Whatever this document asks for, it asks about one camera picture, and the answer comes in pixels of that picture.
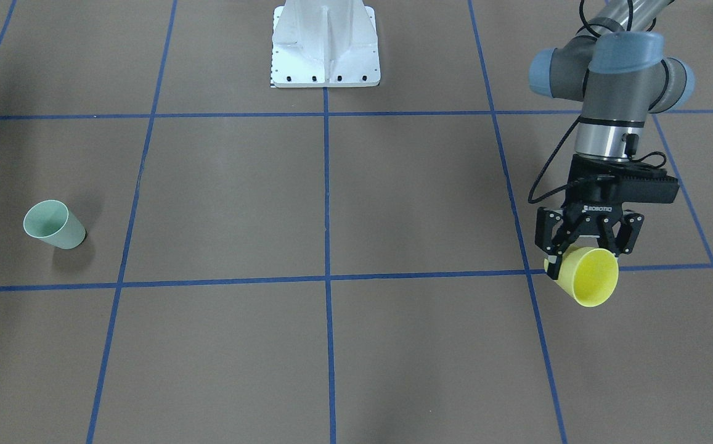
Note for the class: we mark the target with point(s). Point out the light green plastic cup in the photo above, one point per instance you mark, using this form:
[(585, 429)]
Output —
[(52, 222)]

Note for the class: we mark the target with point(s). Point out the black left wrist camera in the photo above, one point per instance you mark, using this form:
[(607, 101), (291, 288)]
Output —
[(600, 185)]

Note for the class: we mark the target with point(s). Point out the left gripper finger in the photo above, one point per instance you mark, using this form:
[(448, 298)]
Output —
[(556, 231), (619, 236)]

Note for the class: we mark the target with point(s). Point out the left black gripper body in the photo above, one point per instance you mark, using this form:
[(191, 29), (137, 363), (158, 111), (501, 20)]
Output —
[(596, 211)]

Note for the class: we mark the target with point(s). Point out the yellow plastic cup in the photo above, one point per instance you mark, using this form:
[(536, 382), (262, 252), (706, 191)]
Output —
[(588, 274)]

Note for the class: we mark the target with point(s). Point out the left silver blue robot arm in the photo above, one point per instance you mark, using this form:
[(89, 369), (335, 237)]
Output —
[(615, 67)]

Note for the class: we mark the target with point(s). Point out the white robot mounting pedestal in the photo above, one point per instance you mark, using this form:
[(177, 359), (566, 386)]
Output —
[(324, 44)]

